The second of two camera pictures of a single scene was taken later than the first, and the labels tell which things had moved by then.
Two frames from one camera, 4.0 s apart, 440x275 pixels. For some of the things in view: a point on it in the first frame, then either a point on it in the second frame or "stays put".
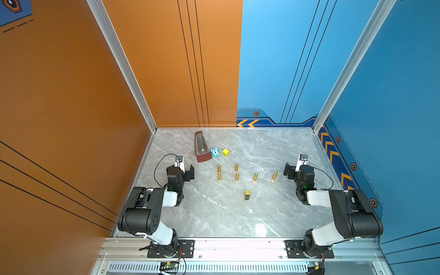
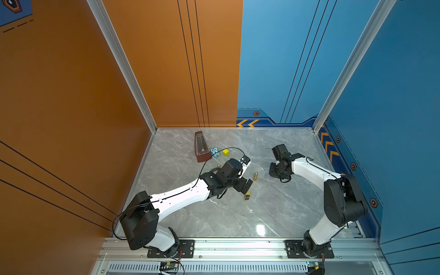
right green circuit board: [313, 264] stays put
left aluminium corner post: [101, 13] stays put
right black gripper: [291, 171] → [271, 172]
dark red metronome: [201, 150] stays put
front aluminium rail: [130, 256] stays put
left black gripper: [188, 175] → [240, 186]
